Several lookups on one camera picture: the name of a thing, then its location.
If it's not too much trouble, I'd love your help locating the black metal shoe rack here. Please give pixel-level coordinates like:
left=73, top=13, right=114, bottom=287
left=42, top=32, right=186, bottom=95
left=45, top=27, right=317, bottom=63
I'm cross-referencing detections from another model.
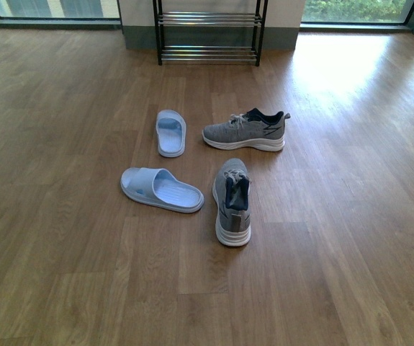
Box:
left=153, top=1, right=269, bottom=66

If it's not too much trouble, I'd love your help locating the light blue slipper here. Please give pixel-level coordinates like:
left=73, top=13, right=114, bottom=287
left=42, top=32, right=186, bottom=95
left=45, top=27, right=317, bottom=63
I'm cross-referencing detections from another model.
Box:
left=156, top=110, right=186, bottom=158
left=120, top=168, right=204, bottom=213

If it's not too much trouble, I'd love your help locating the grey sneaker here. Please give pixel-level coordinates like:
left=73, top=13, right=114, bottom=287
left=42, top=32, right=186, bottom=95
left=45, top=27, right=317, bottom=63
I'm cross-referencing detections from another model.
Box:
left=202, top=108, right=291, bottom=152
left=212, top=158, right=251, bottom=247

